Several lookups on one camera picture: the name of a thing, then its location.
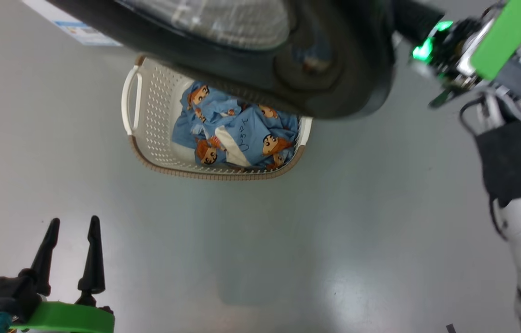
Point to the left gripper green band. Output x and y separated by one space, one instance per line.
66 321

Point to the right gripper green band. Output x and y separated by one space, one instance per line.
505 37

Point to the round black washing machine door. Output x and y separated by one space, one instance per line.
334 69

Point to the blue cartoon elastic-waist trousers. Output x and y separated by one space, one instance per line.
195 120

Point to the cream perforated laundry basket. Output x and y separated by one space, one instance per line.
154 106

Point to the blue energy label sticker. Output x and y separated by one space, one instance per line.
87 33

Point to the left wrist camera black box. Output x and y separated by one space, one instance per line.
6 291

